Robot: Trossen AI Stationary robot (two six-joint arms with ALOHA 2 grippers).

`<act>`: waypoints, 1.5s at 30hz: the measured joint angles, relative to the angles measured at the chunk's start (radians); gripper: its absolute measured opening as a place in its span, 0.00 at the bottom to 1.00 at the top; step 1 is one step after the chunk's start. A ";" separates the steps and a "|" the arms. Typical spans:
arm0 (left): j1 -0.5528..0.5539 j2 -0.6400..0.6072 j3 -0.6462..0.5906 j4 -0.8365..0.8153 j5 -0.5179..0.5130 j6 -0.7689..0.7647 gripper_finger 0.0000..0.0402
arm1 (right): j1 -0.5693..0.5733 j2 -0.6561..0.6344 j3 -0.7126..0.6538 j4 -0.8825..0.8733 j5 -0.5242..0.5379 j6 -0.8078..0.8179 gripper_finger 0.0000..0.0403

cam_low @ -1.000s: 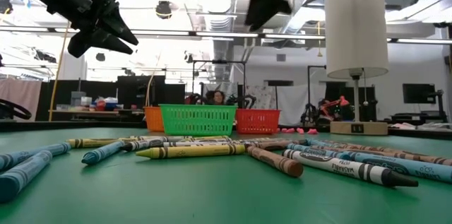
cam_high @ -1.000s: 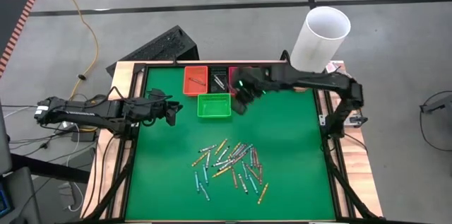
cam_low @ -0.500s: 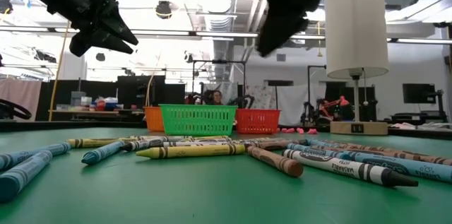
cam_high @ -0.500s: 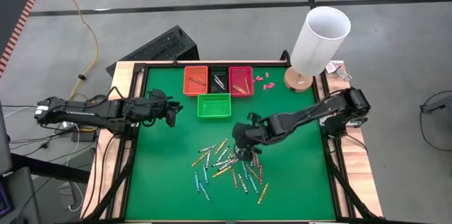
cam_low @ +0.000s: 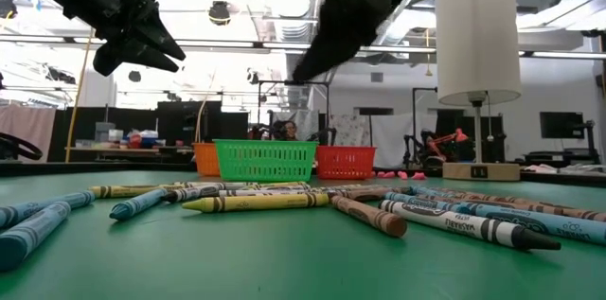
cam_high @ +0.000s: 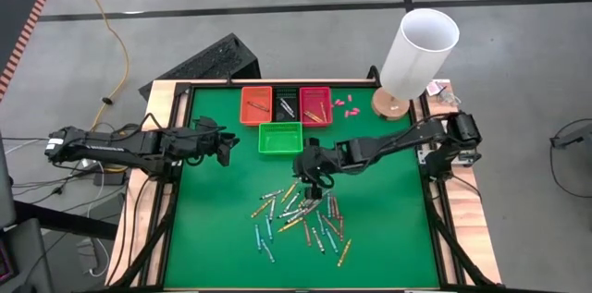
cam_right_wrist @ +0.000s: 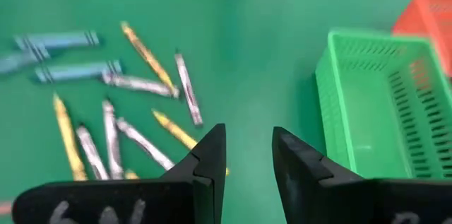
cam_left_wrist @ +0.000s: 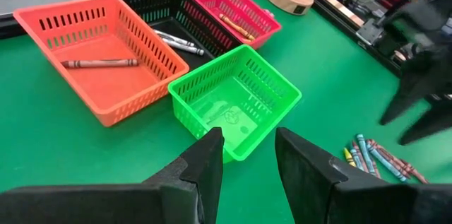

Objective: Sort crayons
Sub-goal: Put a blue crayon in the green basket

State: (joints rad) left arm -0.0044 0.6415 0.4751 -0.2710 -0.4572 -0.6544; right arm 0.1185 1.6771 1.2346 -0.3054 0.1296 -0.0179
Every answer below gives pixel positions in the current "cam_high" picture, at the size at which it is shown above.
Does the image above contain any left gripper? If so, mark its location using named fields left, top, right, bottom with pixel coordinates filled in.
left=184, top=129, right=241, bottom=167

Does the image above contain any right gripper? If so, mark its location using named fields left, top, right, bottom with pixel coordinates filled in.
left=291, top=142, right=346, bottom=201

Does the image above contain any orange plastic basket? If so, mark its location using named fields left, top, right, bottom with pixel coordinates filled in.
left=240, top=85, right=274, bottom=127

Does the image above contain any green plastic basket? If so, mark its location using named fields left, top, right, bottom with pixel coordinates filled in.
left=257, top=121, right=304, bottom=154

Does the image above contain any black plastic basket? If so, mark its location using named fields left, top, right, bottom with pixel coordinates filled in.
left=272, top=87, right=301, bottom=123

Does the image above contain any black perforated crate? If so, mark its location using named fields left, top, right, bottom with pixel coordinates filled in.
left=138, top=32, right=262, bottom=102

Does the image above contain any red plastic basket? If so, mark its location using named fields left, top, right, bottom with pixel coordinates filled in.
left=299, top=86, right=334, bottom=128

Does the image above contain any green table mat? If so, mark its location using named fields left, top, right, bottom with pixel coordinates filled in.
left=164, top=85, right=441, bottom=289

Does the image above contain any small pink white card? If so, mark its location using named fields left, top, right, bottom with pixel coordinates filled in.
left=425, top=79, right=448, bottom=97

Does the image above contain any clear plastic bag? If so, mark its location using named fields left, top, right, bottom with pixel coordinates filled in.
left=437, top=87, right=463, bottom=108

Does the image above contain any white shade table lamp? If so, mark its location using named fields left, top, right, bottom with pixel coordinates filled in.
left=371, top=7, right=461, bottom=122

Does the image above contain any black floor beam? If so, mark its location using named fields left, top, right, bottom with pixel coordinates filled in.
left=13, top=199, right=119, bottom=241

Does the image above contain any grey upright panel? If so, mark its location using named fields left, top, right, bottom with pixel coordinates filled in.
left=0, top=133, right=18, bottom=229

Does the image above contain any grey cabinet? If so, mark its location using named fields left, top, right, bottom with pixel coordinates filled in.
left=0, top=217, right=55, bottom=293

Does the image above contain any black mat orange striped edge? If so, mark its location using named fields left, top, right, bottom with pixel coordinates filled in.
left=0, top=0, right=49, bottom=103

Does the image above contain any yellow extension cable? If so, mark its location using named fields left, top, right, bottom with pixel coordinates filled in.
left=66, top=0, right=130, bottom=130

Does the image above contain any black metal table frame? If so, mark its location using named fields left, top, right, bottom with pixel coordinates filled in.
left=105, top=65, right=503, bottom=293

